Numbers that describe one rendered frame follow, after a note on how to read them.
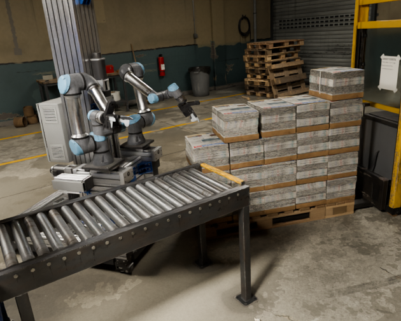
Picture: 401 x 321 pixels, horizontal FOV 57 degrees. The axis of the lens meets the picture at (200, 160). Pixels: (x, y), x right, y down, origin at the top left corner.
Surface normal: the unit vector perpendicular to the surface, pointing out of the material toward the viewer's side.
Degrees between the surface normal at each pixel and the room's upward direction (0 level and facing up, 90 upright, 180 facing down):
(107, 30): 90
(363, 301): 0
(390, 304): 0
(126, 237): 90
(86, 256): 90
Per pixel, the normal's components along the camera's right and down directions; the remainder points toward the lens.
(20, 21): 0.55, 0.24
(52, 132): -0.33, 0.33
